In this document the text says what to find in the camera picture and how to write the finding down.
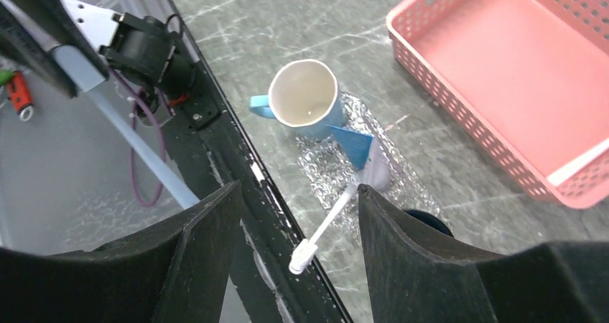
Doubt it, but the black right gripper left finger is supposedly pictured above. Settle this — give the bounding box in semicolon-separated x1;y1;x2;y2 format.
1;181;244;322

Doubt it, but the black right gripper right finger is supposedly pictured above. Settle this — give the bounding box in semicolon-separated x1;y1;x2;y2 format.
358;185;608;322

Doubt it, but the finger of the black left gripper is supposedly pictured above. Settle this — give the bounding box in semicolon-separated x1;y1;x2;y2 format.
1;0;110;98

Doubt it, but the dark blue mug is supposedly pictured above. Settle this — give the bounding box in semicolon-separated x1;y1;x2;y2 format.
405;210;454;238

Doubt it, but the grey blue toothbrush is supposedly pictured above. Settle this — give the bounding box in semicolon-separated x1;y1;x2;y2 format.
51;45;200;210

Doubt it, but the clear textured acrylic tray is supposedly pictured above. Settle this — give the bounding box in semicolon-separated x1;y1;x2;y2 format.
294;94;439;231

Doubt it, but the blue toothpaste tube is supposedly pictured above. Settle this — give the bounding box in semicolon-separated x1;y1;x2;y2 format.
327;125;373;170

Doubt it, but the light blue white mug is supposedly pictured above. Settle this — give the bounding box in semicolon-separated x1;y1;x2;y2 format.
248;59;346;141

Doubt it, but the white red-capped toothpaste tube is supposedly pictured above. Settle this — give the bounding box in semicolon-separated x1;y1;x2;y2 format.
359;138;391;192

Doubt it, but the pink plastic basket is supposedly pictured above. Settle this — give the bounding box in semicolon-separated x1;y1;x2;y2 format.
386;0;608;209

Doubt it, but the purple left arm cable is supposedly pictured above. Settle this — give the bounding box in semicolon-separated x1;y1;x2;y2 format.
109;68;167;209

